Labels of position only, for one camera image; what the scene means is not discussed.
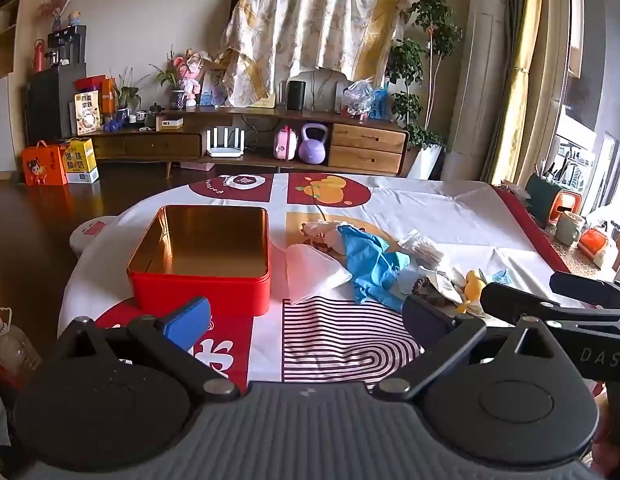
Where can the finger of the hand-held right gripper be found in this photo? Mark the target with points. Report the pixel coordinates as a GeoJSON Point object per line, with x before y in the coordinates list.
{"type": "Point", "coordinates": [509, 297]}
{"type": "Point", "coordinates": [584, 287]}

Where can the small white box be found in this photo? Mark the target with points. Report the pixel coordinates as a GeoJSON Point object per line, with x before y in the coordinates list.
{"type": "Point", "coordinates": [170, 123]}

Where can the yellow carton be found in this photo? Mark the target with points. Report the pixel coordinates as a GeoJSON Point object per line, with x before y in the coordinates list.
{"type": "Point", "coordinates": [80, 160]}

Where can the pink toy case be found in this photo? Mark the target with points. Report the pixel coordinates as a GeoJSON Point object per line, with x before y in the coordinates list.
{"type": "Point", "coordinates": [286, 145]}

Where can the black cylinder speaker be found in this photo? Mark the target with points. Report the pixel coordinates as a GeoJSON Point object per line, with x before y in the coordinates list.
{"type": "Point", "coordinates": [296, 95]}

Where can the small green potted plant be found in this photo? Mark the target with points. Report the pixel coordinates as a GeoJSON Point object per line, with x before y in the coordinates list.
{"type": "Point", "coordinates": [126, 97]}

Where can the red metal tin box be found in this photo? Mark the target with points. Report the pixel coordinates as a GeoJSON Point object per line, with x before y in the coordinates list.
{"type": "Point", "coordinates": [200, 295]}

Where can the vase with dried flowers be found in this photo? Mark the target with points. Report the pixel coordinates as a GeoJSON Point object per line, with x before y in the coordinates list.
{"type": "Point", "coordinates": [56, 15]}

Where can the orange container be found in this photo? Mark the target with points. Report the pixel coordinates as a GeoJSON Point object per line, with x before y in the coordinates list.
{"type": "Point", "coordinates": [564, 205]}

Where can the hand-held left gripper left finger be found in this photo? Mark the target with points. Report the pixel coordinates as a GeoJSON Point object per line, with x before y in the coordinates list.
{"type": "Point", "coordinates": [187, 317]}

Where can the white cloth-covered column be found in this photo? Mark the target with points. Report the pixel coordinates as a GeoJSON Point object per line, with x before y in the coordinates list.
{"type": "Point", "coordinates": [477, 85]}

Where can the white robot vacuum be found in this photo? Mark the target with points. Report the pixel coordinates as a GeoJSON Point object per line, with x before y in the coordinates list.
{"type": "Point", "coordinates": [90, 232]}

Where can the yellow curtain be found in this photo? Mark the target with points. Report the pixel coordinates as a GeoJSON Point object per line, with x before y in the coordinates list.
{"type": "Point", "coordinates": [519, 60]}

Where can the grey ceramic mug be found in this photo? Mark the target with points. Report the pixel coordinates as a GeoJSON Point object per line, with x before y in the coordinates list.
{"type": "Point", "coordinates": [568, 230]}

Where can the plastic oil bottle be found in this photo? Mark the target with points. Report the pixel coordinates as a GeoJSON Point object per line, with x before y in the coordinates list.
{"type": "Point", "coordinates": [12, 347]}

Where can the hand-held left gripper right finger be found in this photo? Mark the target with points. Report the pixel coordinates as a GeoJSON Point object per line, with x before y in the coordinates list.
{"type": "Point", "coordinates": [422, 317]}

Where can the wooden TV stand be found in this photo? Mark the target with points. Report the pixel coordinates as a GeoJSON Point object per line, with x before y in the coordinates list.
{"type": "Point", "coordinates": [365, 150]}

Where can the purple kettlebell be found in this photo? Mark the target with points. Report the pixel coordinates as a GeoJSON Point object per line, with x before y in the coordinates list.
{"type": "Point", "coordinates": [314, 147]}

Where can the floral draped sheet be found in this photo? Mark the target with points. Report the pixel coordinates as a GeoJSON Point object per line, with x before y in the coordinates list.
{"type": "Point", "coordinates": [300, 25]}

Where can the grey fan-shaped ornament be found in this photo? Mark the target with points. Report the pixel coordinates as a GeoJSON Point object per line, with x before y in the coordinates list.
{"type": "Point", "coordinates": [322, 87]}

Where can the pink plush doll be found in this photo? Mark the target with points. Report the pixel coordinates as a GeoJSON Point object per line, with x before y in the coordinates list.
{"type": "Point", "coordinates": [190, 80]}

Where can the light blue cloth piece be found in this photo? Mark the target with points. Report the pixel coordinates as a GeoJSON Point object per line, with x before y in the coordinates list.
{"type": "Point", "coordinates": [499, 276]}

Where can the blue rubber glove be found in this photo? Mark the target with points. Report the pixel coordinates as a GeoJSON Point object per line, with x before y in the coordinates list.
{"type": "Point", "coordinates": [370, 265]}

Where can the white mesh cloth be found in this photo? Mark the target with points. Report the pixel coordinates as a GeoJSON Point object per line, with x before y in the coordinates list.
{"type": "Point", "coordinates": [317, 230]}

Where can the dark teapot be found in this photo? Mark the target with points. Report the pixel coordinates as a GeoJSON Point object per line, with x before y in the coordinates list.
{"type": "Point", "coordinates": [153, 115]}

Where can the clear plastic bag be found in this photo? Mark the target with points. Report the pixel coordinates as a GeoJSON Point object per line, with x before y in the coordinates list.
{"type": "Point", "coordinates": [359, 97]}

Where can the yellow duck toy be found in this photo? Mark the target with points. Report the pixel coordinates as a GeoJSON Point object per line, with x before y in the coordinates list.
{"type": "Point", "coordinates": [473, 285]}

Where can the blue packet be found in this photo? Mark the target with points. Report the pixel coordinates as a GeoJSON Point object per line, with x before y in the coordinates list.
{"type": "Point", "coordinates": [380, 105]}

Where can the red bottle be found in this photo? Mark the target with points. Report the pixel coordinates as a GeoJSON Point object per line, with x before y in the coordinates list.
{"type": "Point", "coordinates": [38, 57]}

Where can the orange packet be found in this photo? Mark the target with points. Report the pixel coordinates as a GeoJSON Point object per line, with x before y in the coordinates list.
{"type": "Point", "coordinates": [594, 245]}

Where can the tall tree in white pot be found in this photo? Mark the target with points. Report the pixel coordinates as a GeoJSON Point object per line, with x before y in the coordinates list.
{"type": "Point", "coordinates": [427, 157]}

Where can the printed white red tablecloth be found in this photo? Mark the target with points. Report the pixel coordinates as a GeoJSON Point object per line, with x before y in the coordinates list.
{"type": "Point", "coordinates": [439, 210]}

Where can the orange gift bags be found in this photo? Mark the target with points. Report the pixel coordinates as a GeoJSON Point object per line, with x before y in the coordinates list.
{"type": "Point", "coordinates": [97, 87]}

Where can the white snack box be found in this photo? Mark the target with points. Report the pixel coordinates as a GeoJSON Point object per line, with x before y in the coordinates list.
{"type": "Point", "coordinates": [87, 115]}

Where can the black cabinet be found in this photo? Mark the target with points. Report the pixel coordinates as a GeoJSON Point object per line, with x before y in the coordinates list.
{"type": "Point", "coordinates": [45, 105]}

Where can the white router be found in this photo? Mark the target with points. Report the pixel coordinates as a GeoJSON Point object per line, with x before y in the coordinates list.
{"type": "Point", "coordinates": [225, 147]}

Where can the green utensil holder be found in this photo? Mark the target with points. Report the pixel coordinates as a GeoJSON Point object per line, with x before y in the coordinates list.
{"type": "Point", "coordinates": [539, 195]}

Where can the black coffee machine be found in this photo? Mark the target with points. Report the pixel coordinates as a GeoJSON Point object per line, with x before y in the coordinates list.
{"type": "Point", "coordinates": [67, 45]}

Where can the orange gift bag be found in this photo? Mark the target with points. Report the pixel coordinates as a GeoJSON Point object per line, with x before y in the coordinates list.
{"type": "Point", "coordinates": [42, 165]}

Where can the picture card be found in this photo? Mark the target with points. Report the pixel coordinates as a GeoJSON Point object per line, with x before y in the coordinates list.
{"type": "Point", "coordinates": [213, 87]}

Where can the plant in striped pot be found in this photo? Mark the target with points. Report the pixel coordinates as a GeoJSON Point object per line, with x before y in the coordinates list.
{"type": "Point", "coordinates": [176, 97]}

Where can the bag of cotton swabs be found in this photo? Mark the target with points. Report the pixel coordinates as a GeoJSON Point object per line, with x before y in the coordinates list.
{"type": "Point", "coordinates": [422, 250]}

